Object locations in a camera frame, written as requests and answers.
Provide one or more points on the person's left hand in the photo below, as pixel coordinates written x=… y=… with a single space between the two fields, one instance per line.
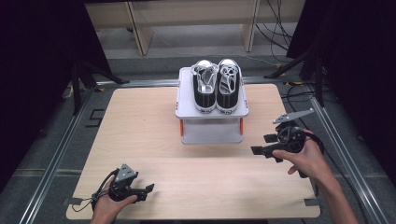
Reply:
x=107 y=208

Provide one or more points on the black white canvas sneaker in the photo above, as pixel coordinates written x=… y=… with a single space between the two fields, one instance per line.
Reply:
x=205 y=90
x=229 y=90

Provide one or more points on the black tripod stand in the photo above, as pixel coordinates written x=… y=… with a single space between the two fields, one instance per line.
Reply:
x=81 y=77
x=311 y=65

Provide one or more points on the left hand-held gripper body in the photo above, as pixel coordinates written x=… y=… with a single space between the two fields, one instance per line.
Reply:
x=122 y=183

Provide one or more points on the white two-tier shoe rack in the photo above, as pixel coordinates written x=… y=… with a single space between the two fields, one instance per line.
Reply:
x=186 y=102

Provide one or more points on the black tape floor mark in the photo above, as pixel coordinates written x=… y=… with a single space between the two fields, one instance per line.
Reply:
x=95 y=118

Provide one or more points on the aluminium floor rail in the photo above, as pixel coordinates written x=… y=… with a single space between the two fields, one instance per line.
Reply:
x=53 y=165
x=345 y=155
x=149 y=82

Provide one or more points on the white object under curtain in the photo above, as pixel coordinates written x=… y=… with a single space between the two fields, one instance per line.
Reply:
x=67 y=92

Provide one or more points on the beige wooden desk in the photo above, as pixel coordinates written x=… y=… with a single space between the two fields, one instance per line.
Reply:
x=193 y=12

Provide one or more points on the person's right hand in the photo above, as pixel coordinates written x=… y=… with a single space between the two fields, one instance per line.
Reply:
x=308 y=161

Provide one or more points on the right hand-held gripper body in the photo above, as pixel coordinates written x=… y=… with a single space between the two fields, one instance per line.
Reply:
x=291 y=137

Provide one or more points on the black curtain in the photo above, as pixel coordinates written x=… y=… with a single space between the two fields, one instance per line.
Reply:
x=37 y=77
x=361 y=77

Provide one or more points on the grey tape strip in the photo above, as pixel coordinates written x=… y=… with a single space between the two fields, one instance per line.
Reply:
x=73 y=201
x=312 y=202

